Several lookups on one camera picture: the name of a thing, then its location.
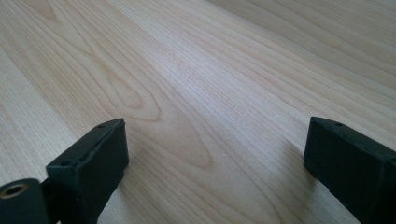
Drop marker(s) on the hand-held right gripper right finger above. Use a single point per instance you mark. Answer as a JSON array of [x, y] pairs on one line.
[[351, 165]]

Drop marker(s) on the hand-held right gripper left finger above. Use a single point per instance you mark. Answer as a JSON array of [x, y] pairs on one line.
[[93, 168]]

